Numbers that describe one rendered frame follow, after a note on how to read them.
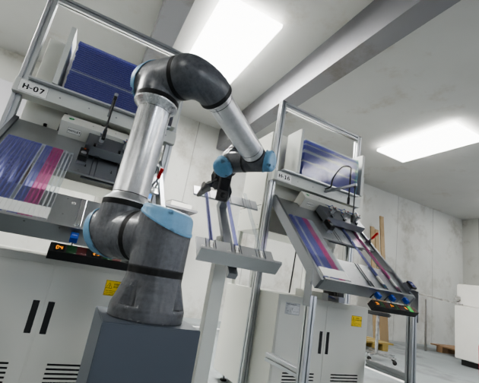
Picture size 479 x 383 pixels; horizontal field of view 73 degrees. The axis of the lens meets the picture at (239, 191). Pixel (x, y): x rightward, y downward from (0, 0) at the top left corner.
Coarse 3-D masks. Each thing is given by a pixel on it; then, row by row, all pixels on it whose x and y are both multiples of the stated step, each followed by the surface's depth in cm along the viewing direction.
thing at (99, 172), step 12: (24, 120) 151; (12, 132) 139; (24, 132) 143; (36, 132) 148; (48, 132) 152; (48, 144) 144; (60, 144) 148; (72, 144) 153; (84, 144) 158; (72, 168) 138; (84, 168) 142; (96, 168) 145; (108, 168) 150; (96, 180) 145; (108, 180) 142; (156, 192) 152
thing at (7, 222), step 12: (0, 216) 99; (12, 216) 100; (24, 216) 101; (0, 228) 101; (12, 228) 102; (24, 228) 103; (36, 228) 104; (48, 228) 105; (60, 228) 106; (72, 228) 107; (60, 240) 108
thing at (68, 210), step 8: (56, 200) 117; (64, 200) 119; (72, 200) 121; (80, 200) 123; (56, 208) 114; (64, 208) 115; (72, 208) 117; (80, 208) 119; (88, 208) 121; (96, 208) 123; (56, 216) 111; (64, 216) 112; (72, 216) 114; (80, 216) 116; (72, 224) 111; (80, 224) 112
